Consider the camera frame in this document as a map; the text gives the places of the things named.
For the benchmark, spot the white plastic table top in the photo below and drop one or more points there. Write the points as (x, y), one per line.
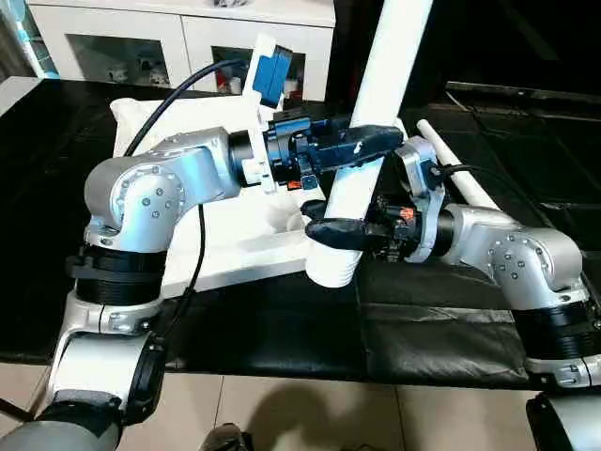
(235, 254)

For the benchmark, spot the white plastic table leg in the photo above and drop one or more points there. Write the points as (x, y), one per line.
(394, 56)
(460, 164)

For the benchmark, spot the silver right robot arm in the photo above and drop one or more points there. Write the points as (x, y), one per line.
(516, 258)

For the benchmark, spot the black work mat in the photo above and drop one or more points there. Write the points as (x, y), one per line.
(282, 329)

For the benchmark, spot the white glass-door cabinet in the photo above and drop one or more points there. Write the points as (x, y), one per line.
(192, 38)

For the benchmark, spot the small grey metal object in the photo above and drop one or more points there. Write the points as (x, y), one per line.
(230, 3)

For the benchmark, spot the small dark figurines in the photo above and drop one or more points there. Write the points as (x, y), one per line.
(120, 71)

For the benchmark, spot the large black cabinet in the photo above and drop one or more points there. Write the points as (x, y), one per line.
(526, 42)

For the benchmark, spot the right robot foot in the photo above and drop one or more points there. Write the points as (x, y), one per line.
(362, 448)

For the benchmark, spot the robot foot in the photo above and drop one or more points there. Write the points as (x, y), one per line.
(225, 438)
(362, 448)

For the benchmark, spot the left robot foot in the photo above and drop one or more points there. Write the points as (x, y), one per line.
(225, 438)

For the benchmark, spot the light blue plastic object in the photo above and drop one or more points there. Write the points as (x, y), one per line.
(30, 47)

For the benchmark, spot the grey curtain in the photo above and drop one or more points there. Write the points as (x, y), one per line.
(9, 28)

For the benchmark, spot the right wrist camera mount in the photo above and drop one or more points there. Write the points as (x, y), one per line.
(420, 174)

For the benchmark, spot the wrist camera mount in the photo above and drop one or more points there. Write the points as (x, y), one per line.
(266, 75)
(420, 174)

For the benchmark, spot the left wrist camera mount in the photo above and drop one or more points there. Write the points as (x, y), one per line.
(266, 75)

